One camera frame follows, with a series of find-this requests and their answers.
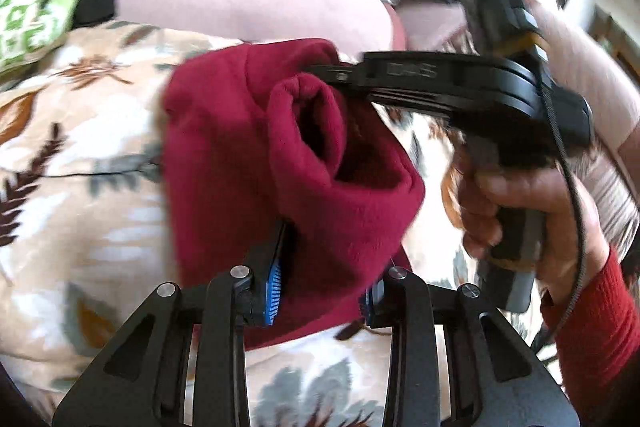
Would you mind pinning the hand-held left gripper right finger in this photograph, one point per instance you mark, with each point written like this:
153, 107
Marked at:
374, 304

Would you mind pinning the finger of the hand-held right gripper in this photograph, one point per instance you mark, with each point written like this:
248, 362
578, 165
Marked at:
345, 76

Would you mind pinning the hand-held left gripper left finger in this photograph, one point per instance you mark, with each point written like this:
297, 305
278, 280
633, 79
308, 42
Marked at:
272, 287

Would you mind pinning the person's right forearm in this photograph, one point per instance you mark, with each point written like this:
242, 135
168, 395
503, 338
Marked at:
600, 332

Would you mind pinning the green checkered pillow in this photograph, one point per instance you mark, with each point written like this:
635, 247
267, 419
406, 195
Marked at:
30, 7

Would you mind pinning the person's right hand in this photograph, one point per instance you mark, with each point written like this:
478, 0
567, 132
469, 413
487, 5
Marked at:
570, 227

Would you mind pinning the leaf print blanket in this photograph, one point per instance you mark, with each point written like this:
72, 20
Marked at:
75, 207

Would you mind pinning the red sweater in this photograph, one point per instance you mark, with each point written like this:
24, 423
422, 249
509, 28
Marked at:
225, 132

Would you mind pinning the pink sofa seat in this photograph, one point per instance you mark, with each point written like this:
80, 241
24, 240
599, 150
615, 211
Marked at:
425, 24

